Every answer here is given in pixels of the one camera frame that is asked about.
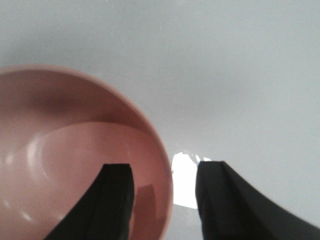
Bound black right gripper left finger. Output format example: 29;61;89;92
46;164;135;240

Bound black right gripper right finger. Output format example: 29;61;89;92
195;161;320;240

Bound pink bowl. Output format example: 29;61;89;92
0;65;173;240

